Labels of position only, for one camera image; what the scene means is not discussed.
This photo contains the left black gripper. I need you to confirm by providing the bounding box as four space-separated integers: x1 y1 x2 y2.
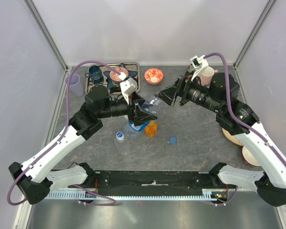
98 91 158 126

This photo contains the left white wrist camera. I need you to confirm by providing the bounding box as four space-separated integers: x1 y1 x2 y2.
119 72 138 104

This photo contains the blue bottle cap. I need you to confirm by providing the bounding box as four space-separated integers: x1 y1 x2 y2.
170 137 177 144

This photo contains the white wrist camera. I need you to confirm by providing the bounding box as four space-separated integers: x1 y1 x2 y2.
119 72 138 104
190 55 209 82

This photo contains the white bowl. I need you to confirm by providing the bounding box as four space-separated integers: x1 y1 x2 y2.
242 146 260 167

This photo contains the orange juice bottle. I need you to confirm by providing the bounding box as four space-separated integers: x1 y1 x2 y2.
144 120 157 137

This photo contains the white slotted cable duct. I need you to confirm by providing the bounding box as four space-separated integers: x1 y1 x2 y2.
45 188 227 201

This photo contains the pink white mug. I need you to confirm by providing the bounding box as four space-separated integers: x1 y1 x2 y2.
199 66 218 86

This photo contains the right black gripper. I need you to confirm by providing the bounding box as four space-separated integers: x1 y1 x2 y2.
154 70 224 114

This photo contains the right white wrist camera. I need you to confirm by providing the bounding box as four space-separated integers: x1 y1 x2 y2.
190 55 209 82

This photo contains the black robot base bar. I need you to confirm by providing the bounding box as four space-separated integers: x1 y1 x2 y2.
82 170 226 197

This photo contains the black floral square plate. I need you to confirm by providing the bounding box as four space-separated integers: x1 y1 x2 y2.
185 64 195 77

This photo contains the metal tray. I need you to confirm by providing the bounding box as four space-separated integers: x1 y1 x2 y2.
84 62 141 95

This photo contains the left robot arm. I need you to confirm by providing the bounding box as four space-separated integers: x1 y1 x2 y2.
9 86 157 205

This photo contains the beige bird plate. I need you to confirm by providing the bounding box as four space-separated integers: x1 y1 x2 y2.
222 128 244 146

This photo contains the lilac plastic cup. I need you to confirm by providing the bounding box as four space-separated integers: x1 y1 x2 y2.
65 74 84 97

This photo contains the blue star-shaped dish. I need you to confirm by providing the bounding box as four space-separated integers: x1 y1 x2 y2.
103 63 139 94

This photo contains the red patterned bowl on star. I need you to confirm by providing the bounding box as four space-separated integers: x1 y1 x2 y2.
110 67 129 84

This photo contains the blue label water bottle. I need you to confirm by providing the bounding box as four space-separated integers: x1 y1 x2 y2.
123 96 164 139

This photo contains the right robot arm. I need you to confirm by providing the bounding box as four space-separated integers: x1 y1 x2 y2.
155 73 286 207

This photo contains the orange floral bowl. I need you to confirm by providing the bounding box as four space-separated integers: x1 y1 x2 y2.
144 68 163 84

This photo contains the clear bottle blue-white cap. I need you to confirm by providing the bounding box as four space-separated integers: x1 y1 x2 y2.
114 132 129 156

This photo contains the dark blue mug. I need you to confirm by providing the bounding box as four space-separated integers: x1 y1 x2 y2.
85 65 104 84

